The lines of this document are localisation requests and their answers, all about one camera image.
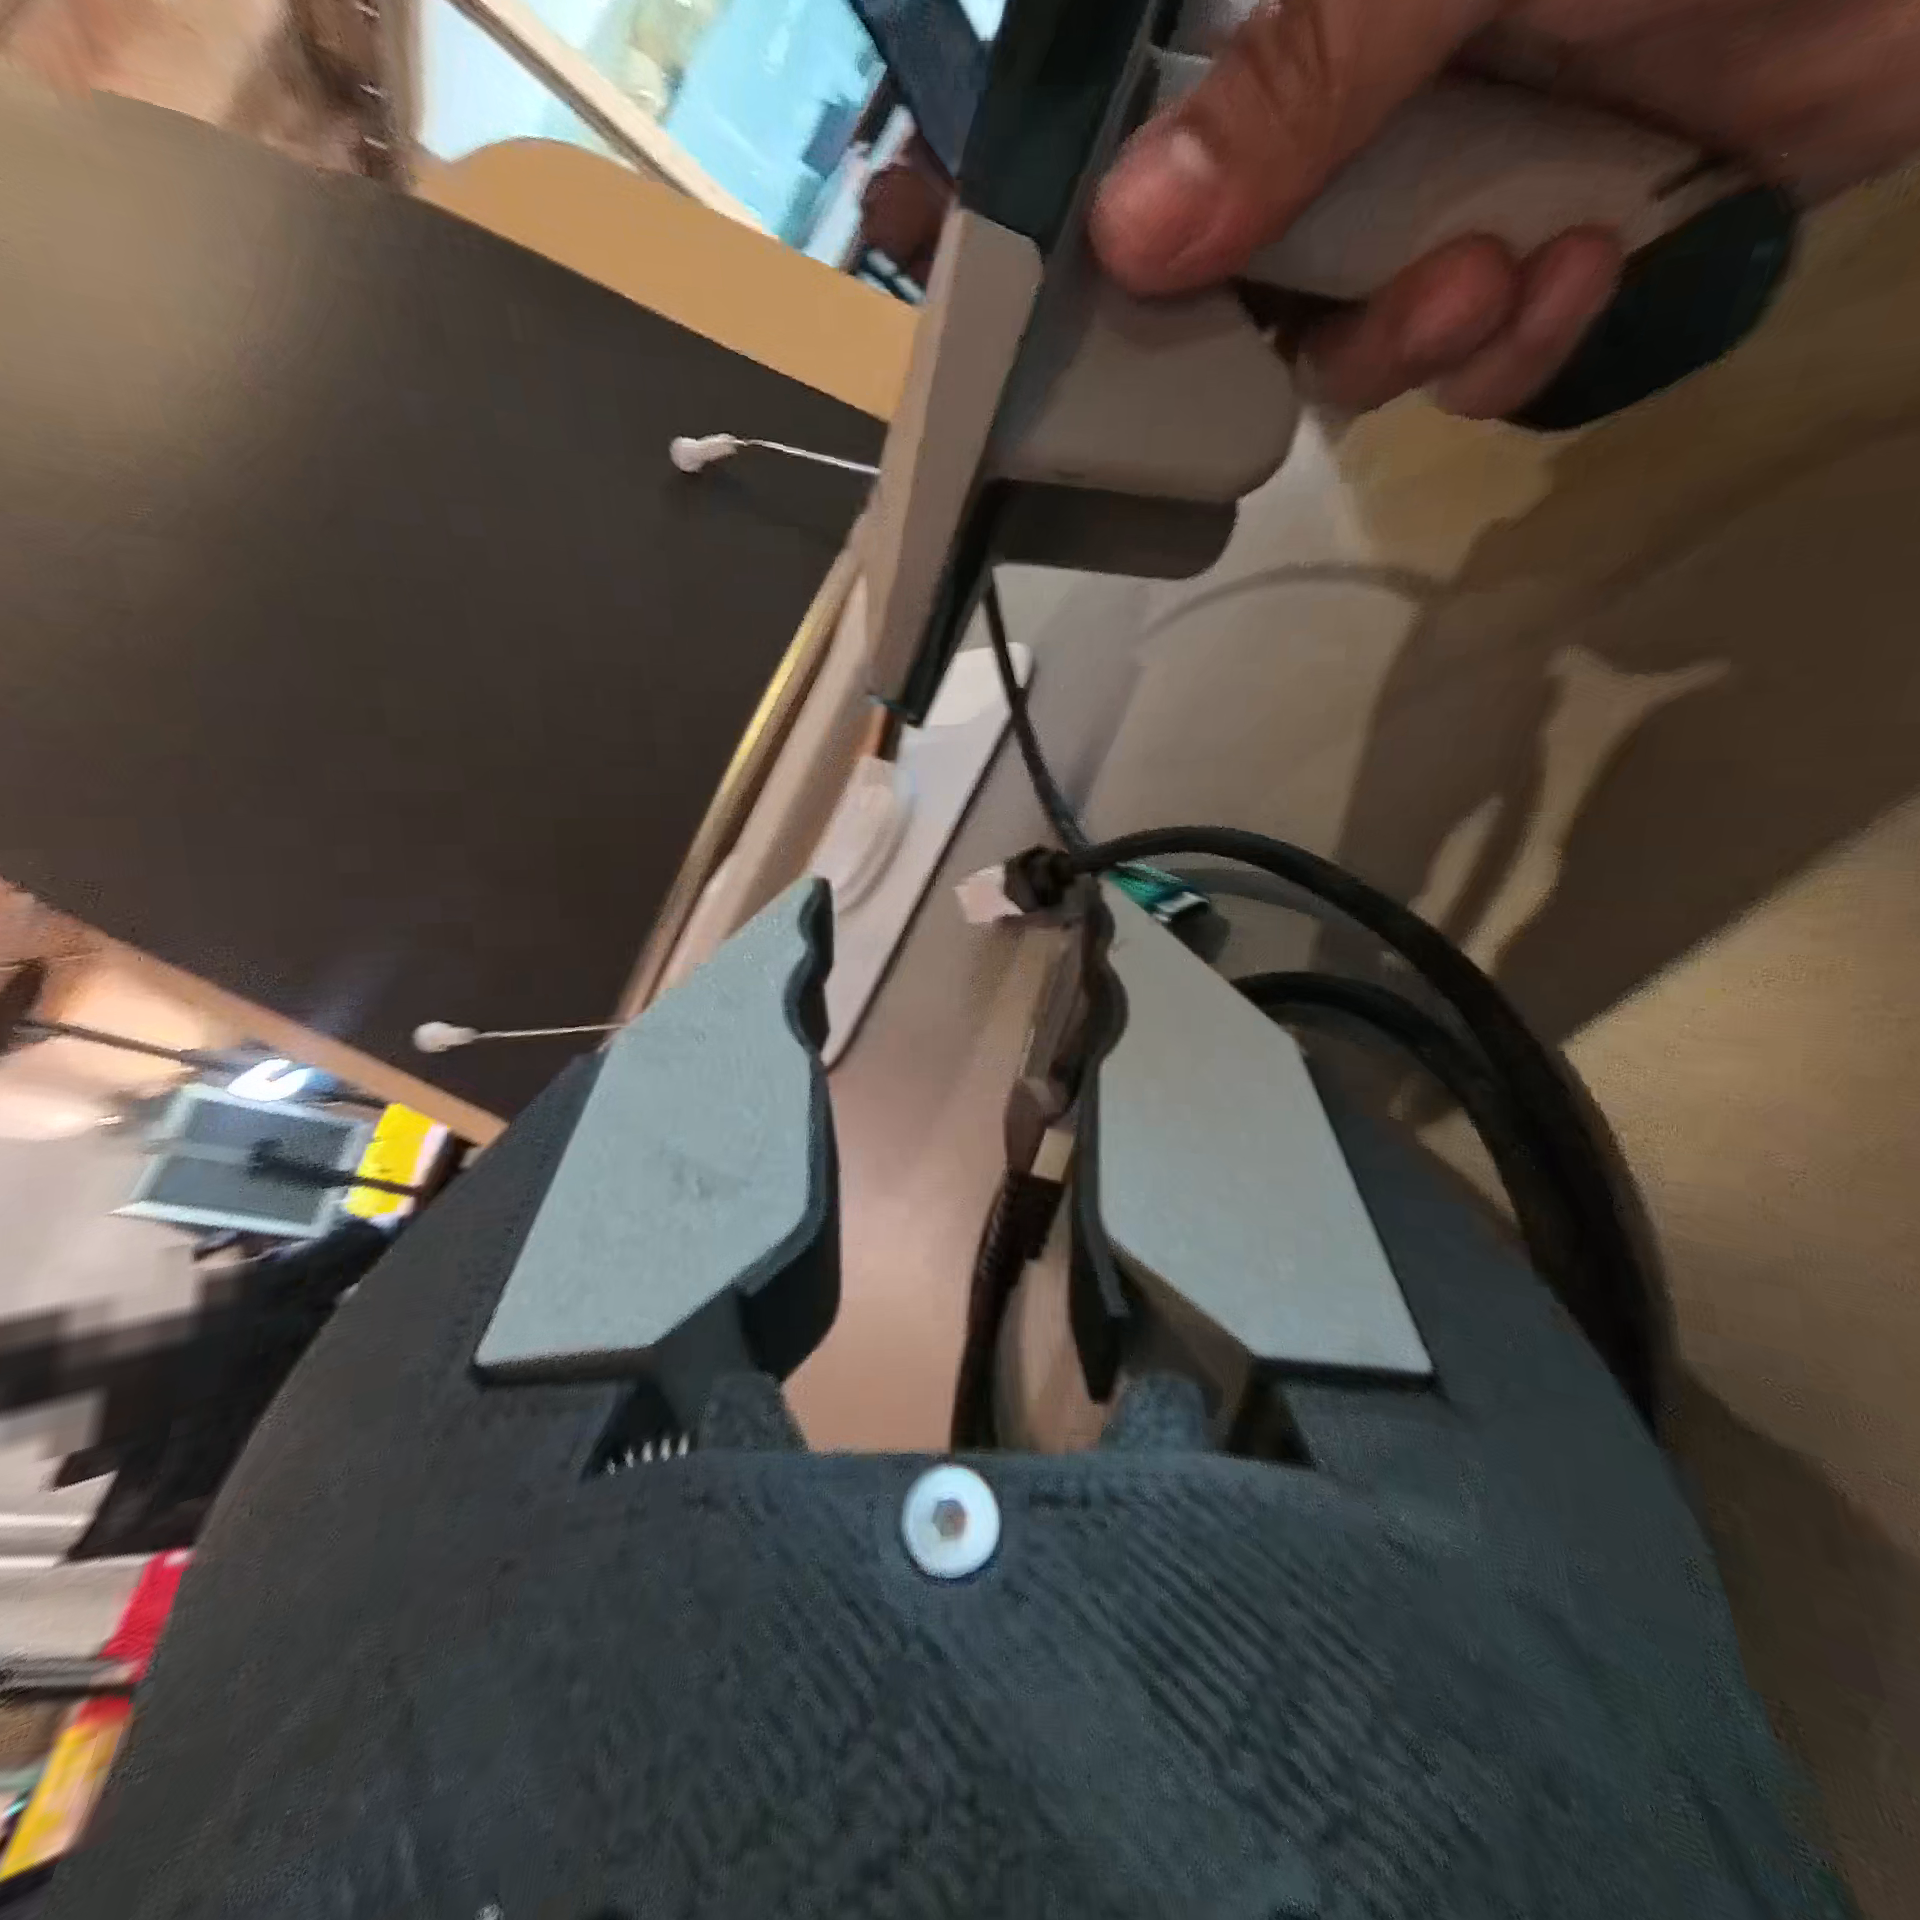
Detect wooden book stand white base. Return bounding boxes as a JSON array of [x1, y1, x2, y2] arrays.
[[0, 76, 1043, 1143]]

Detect person's right hand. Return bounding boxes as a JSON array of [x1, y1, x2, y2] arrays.
[[1088, 0, 1920, 425]]

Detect green-ended black HDMI cable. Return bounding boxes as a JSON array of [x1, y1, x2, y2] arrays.
[[953, 827, 1668, 1452]]

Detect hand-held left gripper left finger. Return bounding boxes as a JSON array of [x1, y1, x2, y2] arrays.
[[474, 879, 839, 1389]]

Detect grey framed panel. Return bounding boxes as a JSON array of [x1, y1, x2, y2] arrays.
[[128, 1083, 369, 1237]]

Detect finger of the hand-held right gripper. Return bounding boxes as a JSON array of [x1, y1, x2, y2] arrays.
[[868, 205, 1048, 730], [983, 254, 1296, 588]]

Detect thin black cable green plugs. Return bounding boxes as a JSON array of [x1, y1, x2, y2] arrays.
[[983, 582, 1214, 930]]

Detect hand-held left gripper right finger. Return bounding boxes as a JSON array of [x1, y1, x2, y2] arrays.
[[1067, 892, 1436, 1408]]

